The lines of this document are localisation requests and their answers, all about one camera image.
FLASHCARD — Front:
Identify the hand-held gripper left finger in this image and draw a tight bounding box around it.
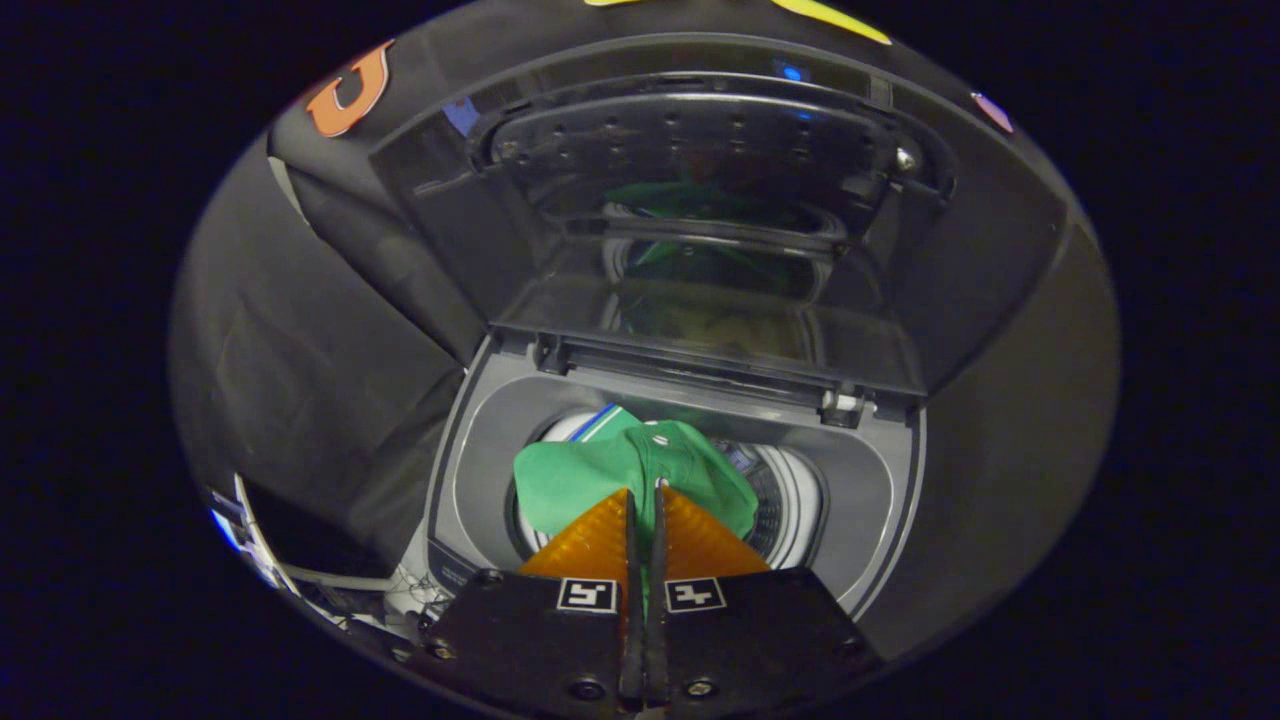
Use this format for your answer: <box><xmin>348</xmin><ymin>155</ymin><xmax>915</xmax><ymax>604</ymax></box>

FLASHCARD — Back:
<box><xmin>415</xmin><ymin>488</ymin><xmax>646</xmax><ymax>716</ymax></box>

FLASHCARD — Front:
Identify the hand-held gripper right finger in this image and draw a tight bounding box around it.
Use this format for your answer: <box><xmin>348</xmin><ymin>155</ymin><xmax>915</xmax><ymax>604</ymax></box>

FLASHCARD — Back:
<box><xmin>645</xmin><ymin>485</ymin><xmax>886</xmax><ymax>716</ymax></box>

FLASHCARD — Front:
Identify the green polo shirt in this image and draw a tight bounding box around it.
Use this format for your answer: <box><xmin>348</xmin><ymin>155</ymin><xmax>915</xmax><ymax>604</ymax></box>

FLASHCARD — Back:
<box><xmin>513</xmin><ymin>405</ymin><xmax>759</xmax><ymax>601</ymax></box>

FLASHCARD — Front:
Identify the dark washing machine lid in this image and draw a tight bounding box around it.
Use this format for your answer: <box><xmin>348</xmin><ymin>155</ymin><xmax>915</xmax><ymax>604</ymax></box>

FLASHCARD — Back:
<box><xmin>370</xmin><ymin>35</ymin><xmax>1071</xmax><ymax>401</ymax></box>

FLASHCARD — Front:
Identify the black backdrop cloth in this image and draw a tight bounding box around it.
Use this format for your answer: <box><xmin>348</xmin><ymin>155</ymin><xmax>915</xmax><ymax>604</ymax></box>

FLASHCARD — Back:
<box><xmin>170</xmin><ymin>0</ymin><xmax>1121</xmax><ymax>661</ymax></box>

